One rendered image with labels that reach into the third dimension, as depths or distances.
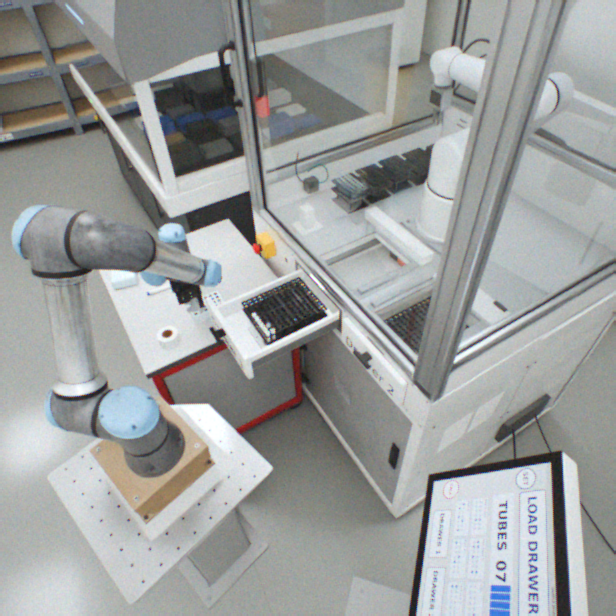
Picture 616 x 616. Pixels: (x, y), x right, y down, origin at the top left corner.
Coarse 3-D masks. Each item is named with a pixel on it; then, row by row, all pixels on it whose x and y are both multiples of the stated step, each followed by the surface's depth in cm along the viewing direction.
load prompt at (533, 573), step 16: (528, 496) 82; (544, 496) 80; (528, 512) 80; (544, 512) 78; (528, 528) 78; (544, 528) 76; (528, 544) 77; (544, 544) 75; (528, 560) 75; (544, 560) 73; (528, 576) 74; (544, 576) 72; (528, 592) 72; (544, 592) 70; (528, 608) 71; (544, 608) 69
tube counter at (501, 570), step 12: (492, 564) 80; (504, 564) 78; (492, 576) 78; (504, 576) 77; (492, 588) 77; (504, 588) 75; (492, 600) 76; (504, 600) 74; (492, 612) 75; (504, 612) 73
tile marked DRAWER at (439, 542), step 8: (440, 512) 95; (448, 512) 94; (440, 520) 94; (448, 520) 92; (432, 528) 94; (440, 528) 93; (448, 528) 91; (432, 536) 93; (440, 536) 91; (448, 536) 90; (432, 544) 92; (440, 544) 90; (448, 544) 89; (432, 552) 91; (440, 552) 89
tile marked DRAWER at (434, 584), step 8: (432, 568) 88; (440, 568) 87; (432, 576) 87; (440, 576) 86; (424, 584) 88; (432, 584) 86; (440, 584) 85; (424, 592) 87; (432, 592) 85; (440, 592) 84; (424, 600) 86; (432, 600) 84; (440, 600) 83; (424, 608) 85; (432, 608) 83; (440, 608) 82
